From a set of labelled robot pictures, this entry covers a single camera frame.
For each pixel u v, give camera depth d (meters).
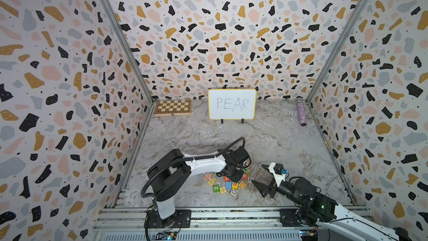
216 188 0.82
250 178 0.85
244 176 0.86
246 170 0.88
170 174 0.46
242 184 0.83
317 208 0.57
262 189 0.64
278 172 0.60
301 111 1.13
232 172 0.75
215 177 0.85
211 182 0.84
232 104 1.04
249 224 0.73
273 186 0.64
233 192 0.81
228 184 0.83
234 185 0.82
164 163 0.49
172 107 1.13
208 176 0.86
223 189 0.81
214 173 0.59
